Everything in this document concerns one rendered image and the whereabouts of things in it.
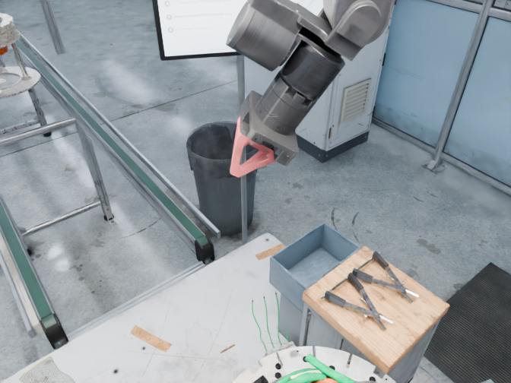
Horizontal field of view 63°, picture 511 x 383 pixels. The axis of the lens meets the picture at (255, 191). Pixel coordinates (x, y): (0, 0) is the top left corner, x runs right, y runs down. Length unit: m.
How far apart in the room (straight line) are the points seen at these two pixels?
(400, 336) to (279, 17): 0.58
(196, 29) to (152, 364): 0.92
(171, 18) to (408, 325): 1.00
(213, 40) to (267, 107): 0.84
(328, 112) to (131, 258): 1.51
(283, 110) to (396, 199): 2.35
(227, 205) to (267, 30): 1.84
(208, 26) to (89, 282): 1.51
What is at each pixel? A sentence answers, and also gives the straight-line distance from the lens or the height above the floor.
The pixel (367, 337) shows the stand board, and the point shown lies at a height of 1.07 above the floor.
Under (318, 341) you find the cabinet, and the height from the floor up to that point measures 0.94.
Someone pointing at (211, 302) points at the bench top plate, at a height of 0.78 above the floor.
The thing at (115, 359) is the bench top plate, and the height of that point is 0.78.
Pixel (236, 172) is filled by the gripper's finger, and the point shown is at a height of 1.39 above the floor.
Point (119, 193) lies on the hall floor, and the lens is 2.85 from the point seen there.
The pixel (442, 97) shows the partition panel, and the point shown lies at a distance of 2.99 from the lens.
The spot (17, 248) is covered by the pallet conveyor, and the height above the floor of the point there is 0.76.
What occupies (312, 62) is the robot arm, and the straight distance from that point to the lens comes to 0.47.
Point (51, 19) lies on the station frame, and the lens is 2.91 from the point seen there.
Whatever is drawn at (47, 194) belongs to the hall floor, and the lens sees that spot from 3.01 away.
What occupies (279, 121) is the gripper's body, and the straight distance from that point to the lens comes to 0.50.
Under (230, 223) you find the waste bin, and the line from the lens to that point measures 2.34.
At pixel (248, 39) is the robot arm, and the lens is 0.46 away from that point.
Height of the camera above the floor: 1.73
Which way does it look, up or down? 39 degrees down
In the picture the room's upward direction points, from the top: straight up
